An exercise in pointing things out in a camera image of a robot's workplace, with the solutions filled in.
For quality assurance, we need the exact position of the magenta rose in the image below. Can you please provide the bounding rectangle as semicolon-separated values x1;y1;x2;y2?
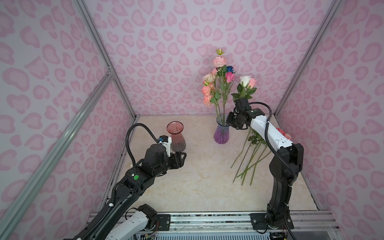
222;72;235;114

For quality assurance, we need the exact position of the cream white rose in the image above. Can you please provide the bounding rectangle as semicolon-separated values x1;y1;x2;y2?
203;73;215;85

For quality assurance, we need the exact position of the pile of pink flowers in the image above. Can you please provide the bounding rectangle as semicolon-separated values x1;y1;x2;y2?
231;129;273;186

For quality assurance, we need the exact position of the pink rose spray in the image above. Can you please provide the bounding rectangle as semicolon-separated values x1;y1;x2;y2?
202;48;227;116

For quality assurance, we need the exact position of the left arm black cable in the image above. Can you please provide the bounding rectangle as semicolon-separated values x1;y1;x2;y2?
125;122;159;167

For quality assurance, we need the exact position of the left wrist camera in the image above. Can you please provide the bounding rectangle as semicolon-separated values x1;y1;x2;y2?
158;135;172;157

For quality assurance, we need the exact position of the left diagonal aluminium frame bar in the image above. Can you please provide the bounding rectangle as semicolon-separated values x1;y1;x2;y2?
1;73;114;240

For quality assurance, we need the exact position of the right corner aluminium post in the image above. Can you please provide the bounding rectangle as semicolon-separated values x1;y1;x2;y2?
275;0;345;117

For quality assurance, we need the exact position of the corner aluminium post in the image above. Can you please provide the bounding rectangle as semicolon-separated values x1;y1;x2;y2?
73;0;137;120
275;0;345;117

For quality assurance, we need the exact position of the left corner aluminium post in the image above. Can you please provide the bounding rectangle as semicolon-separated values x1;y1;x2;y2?
73;0;137;120

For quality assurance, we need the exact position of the red glass vase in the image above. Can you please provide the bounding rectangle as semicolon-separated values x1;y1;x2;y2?
167;121;186;152

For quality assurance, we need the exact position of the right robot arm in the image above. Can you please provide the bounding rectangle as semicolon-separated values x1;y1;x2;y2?
226;98;304;229

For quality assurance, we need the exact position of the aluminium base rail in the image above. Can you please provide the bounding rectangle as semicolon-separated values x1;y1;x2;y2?
80;211;340;240

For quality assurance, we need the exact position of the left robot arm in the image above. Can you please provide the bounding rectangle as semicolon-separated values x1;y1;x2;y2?
73;144;187;240

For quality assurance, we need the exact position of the blue rose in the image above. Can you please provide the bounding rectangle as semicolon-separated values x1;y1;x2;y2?
227;66;234;73

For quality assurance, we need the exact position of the purple blue glass vase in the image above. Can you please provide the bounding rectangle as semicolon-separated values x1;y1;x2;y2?
214;114;230;145

